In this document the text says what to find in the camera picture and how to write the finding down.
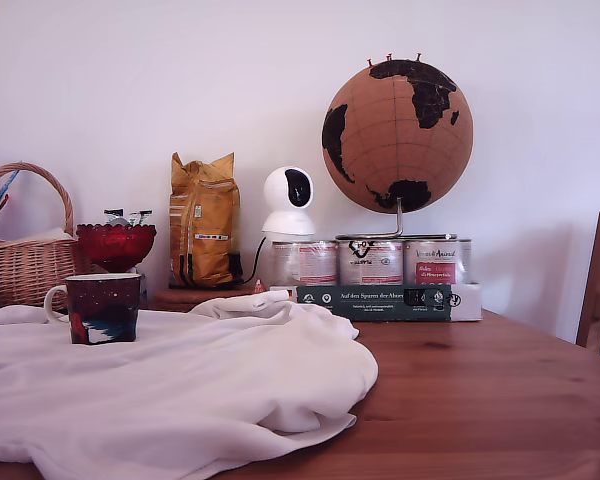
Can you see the yellow coffee bag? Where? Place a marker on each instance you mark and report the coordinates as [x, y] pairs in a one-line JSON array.
[[205, 225]]

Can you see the dark red coffee mug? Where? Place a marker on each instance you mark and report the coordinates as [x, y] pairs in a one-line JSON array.
[[105, 305]]

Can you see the pet food tin can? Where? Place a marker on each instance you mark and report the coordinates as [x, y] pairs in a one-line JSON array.
[[437, 262], [371, 262], [305, 262]]

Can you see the metal globe stand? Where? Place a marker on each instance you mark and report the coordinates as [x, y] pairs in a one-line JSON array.
[[400, 221]]

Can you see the cork globe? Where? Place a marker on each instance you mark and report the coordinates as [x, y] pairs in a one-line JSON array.
[[395, 140]]

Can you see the small white sachet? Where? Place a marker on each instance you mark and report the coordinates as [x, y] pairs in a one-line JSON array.
[[114, 216], [141, 217]]

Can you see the red glass footed bowl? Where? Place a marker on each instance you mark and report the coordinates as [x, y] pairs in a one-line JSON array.
[[115, 245]]

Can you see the white cloth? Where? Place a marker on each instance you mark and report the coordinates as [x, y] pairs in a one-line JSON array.
[[180, 390]]

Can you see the woven wicker basket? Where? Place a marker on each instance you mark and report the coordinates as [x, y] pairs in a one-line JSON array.
[[25, 272]]

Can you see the blue pen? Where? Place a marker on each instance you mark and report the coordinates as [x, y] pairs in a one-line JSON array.
[[6, 188]]

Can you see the white dome security camera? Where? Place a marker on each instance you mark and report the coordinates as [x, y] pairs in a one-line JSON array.
[[280, 221]]

